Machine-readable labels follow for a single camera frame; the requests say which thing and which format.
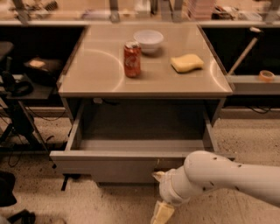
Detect yellow sponge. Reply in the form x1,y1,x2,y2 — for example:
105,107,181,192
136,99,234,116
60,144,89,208
171,54,204,73

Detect grey cabinet desk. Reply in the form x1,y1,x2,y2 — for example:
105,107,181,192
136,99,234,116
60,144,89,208
59,22,233,124

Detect black headphones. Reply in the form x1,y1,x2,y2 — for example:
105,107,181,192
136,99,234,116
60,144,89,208
1,71,33,96

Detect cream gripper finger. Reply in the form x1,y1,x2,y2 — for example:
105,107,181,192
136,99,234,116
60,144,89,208
151,171,165,182

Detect red cola can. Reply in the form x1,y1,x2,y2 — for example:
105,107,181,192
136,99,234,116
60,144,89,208
123,40,141,78

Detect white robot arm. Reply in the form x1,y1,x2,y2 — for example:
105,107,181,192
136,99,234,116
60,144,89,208
150,150,280,224

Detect roll of tape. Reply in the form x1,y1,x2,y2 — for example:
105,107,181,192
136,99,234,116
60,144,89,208
259,70,275,82

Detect black office chair base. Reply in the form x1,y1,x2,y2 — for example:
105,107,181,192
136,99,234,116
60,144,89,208
0,171,36,224

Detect black bag with label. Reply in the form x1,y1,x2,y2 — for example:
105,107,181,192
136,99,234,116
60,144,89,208
24,57,63,87

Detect black side stand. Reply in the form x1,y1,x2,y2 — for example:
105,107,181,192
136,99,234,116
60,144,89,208
0,41,50,155

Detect white bowl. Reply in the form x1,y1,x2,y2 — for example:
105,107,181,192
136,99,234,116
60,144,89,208
133,30,164,54

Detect grey top drawer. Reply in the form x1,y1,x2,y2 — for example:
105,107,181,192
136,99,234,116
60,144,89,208
49,100,235,185

